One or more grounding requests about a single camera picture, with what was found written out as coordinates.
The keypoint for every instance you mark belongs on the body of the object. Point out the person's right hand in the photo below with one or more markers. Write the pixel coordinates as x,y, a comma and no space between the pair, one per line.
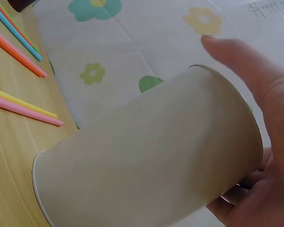
277,132

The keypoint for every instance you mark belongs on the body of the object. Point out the person's right fingers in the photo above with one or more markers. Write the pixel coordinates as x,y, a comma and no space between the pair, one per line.
251,203

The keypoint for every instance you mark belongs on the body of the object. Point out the person's right thumb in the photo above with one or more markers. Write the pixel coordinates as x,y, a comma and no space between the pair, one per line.
239,61

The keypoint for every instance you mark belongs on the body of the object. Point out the white paper cup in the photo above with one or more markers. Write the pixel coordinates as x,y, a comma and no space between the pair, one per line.
144,153

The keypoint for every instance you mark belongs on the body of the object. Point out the orange straw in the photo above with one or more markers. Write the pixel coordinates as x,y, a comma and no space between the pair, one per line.
26,62

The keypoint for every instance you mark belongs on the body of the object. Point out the green straw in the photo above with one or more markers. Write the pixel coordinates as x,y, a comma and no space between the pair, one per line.
23,32

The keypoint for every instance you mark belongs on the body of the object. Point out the pink straw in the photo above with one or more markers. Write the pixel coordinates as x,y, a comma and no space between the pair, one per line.
4,37
26,111

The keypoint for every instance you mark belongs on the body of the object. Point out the yellow straw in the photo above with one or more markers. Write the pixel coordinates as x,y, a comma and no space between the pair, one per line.
23,103

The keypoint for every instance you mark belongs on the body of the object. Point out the blue straw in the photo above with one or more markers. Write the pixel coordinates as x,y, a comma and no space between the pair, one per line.
19,37

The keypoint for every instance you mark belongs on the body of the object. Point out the dark brown object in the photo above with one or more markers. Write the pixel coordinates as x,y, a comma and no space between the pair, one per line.
22,5

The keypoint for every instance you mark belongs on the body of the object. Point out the red straw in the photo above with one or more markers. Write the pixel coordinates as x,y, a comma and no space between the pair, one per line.
8,16

